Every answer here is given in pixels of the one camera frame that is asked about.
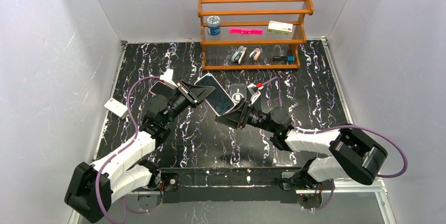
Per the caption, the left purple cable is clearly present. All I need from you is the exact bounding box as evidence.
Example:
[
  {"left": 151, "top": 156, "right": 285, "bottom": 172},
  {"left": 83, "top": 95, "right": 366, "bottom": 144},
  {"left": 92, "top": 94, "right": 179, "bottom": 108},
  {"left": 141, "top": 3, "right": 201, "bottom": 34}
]
[{"left": 95, "top": 75, "right": 163, "bottom": 224}]

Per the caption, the left black motor mount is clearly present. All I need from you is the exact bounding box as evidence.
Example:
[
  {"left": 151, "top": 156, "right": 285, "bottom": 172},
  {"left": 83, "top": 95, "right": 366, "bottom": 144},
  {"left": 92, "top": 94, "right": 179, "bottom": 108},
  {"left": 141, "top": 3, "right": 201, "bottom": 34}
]
[{"left": 160, "top": 172, "right": 179, "bottom": 191}]

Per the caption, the white box with red label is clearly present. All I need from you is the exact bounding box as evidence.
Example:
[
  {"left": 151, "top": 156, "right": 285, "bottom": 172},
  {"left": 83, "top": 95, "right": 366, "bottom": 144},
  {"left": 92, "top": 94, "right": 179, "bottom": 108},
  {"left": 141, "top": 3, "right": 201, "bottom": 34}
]
[{"left": 104, "top": 98, "right": 128, "bottom": 119}]

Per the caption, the orange wooden shelf rack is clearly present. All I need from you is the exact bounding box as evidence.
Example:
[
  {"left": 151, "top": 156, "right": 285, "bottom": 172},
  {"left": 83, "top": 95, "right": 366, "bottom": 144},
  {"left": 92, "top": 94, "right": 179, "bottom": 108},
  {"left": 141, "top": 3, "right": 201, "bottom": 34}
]
[{"left": 197, "top": 0, "right": 315, "bottom": 70}]

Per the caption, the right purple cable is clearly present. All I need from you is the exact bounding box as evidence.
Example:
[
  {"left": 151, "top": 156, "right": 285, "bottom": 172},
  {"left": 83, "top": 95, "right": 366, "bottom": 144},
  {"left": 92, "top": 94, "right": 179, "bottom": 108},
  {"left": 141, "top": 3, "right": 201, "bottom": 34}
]
[{"left": 259, "top": 76, "right": 408, "bottom": 178}]

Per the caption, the pink white stapler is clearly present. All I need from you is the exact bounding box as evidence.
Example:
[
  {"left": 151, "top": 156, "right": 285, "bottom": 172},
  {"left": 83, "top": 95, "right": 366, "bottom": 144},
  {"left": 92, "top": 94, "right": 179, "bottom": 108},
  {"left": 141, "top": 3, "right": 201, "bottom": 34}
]
[{"left": 249, "top": 48, "right": 261, "bottom": 62}]

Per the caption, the blue white round jar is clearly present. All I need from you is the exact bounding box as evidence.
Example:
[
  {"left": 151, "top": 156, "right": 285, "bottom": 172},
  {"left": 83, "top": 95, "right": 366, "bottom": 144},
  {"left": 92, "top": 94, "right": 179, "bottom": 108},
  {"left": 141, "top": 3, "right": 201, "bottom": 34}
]
[{"left": 206, "top": 15, "right": 221, "bottom": 36}]

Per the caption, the pink plastic ruler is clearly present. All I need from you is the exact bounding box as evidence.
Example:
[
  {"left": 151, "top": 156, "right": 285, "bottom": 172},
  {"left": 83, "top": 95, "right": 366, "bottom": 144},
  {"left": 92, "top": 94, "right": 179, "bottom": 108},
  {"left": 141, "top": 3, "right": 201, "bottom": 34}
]
[{"left": 229, "top": 27, "right": 263, "bottom": 35}]

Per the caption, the right black motor mount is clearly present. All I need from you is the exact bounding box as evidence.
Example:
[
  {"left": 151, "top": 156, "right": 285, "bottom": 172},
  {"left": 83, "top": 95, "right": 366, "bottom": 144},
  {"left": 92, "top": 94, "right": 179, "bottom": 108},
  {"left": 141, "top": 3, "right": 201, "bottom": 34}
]
[{"left": 273, "top": 171, "right": 323, "bottom": 210}]

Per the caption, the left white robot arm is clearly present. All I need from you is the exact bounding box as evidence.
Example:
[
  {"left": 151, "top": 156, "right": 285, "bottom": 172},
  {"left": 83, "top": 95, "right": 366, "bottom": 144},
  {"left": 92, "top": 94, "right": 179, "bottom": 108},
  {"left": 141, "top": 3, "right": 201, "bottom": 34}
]
[{"left": 64, "top": 80, "right": 215, "bottom": 223}]

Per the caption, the white cardboard box on shelf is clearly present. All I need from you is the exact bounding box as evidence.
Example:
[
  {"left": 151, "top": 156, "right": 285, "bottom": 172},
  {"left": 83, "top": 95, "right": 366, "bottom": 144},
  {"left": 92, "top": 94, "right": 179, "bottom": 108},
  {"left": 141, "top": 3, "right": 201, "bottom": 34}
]
[{"left": 267, "top": 21, "right": 293, "bottom": 36}]

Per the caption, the black motor mount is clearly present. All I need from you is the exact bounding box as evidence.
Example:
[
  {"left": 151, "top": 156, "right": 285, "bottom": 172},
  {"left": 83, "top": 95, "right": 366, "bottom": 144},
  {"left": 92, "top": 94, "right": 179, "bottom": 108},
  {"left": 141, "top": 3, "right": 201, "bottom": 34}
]
[
  {"left": 273, "top": 171, "right": 323, "bottom": 210},
  {"left": 160, "top": 172, "right": 179, "bottom": 191}
]

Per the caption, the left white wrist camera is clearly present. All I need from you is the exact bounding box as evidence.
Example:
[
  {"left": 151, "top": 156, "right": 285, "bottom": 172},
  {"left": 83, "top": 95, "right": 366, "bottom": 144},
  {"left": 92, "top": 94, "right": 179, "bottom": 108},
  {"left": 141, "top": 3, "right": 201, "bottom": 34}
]
[{"left": 159, "top": 69, "right": 178, "bottom": 89}]

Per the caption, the black blue small device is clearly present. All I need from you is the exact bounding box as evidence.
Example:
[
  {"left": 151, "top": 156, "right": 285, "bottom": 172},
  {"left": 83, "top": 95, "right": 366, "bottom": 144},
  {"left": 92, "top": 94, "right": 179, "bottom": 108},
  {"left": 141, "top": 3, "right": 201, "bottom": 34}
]
[{"left": 272, "top": 55, "right": 295, "bottom": 64}]

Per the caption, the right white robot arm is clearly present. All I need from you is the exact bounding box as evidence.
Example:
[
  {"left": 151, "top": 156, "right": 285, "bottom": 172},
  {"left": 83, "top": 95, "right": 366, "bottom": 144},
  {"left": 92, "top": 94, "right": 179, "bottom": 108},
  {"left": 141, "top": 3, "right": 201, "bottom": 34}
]
[{"left": 215, "top": 101, "right": 388, "bottom": 187}]

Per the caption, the blue grey stapler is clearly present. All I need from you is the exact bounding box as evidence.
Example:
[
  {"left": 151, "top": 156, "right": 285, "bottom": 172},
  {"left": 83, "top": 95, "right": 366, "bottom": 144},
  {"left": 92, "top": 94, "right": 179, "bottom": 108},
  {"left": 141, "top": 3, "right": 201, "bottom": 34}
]
[{"left": 231, "top": 46, "right": 247, "bottom": 64}]

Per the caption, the clear phone case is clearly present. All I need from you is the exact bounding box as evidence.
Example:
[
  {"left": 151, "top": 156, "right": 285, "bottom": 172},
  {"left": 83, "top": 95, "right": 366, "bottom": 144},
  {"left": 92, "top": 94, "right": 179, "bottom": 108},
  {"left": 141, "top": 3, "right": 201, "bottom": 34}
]
[{"left": 230, "top": 84, "right": 247, "bottom": 104}]

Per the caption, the purple cable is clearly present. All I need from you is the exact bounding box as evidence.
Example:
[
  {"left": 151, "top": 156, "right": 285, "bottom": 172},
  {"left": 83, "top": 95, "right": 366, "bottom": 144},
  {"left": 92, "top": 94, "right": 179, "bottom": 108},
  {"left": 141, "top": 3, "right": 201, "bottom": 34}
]
[
  {"left": 95, "top": 75, "right": 163, "bottom": 224},
  {"left": 259, "top": 76, "right": 408, "bottom": 178}
]

